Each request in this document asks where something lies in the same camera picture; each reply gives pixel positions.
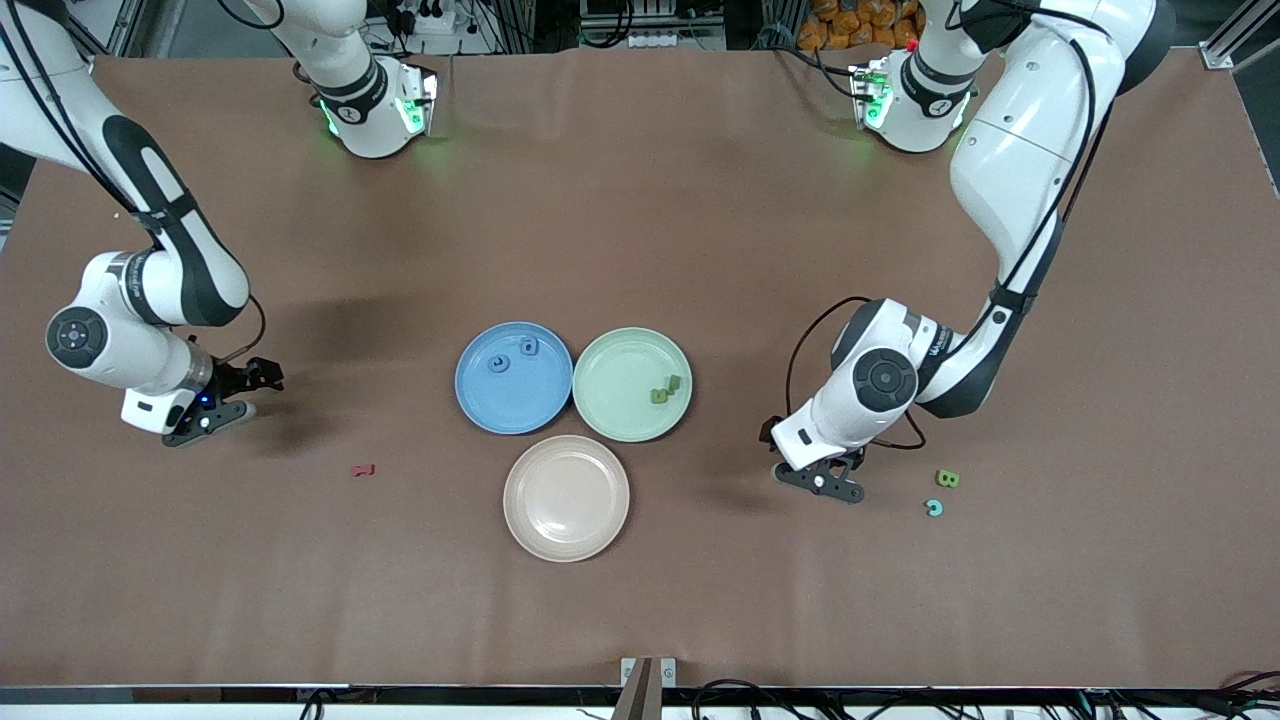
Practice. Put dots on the bag of orange fruits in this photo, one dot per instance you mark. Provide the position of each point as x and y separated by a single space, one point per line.
850 25

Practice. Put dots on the aluminium frame profile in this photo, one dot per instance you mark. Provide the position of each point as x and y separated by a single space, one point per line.
125 25
1225 50

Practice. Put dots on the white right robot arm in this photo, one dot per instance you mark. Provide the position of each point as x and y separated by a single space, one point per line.
110 355

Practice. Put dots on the green letter B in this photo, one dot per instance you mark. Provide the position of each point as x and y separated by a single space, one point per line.
940 478

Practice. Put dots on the beige plate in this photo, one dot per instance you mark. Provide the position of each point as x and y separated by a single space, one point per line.
566 498

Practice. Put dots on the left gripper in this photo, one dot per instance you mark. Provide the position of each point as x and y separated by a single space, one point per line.
766 429

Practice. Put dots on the brown table cover sheet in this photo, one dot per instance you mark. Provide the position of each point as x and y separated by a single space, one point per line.
640 220

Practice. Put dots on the green plate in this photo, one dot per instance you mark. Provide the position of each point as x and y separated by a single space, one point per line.
620 380

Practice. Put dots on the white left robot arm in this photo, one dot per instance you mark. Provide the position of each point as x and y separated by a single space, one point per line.
1020 150

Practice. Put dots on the metal table edge rail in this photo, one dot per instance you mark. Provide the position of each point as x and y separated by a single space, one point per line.
200 692

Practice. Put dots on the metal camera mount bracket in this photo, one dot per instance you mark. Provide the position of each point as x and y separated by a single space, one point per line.
648 690

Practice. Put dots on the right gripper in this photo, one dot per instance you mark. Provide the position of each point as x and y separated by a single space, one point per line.
237 380

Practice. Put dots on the blue plate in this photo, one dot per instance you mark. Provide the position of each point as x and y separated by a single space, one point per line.
514 400

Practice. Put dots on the white power strip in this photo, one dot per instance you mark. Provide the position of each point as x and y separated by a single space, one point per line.
430 18
655 40

